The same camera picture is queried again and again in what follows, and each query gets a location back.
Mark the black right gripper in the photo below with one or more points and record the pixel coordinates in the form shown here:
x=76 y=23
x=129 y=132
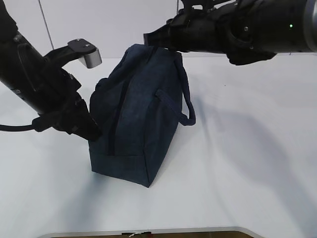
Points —
x=197 y=30

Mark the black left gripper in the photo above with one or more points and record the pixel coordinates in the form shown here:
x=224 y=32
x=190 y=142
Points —
x=68 y=112

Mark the navy blue lunch bag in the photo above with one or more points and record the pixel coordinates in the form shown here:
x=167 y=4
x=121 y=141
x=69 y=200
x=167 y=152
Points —
x=138 y=108

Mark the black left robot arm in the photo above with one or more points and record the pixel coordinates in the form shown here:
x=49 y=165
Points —
x=21 y=66

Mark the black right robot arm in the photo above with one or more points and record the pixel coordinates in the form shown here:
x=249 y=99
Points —
x=246 y=31

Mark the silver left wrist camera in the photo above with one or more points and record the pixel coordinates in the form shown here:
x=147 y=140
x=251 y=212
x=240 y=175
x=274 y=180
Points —
x=78 y=49

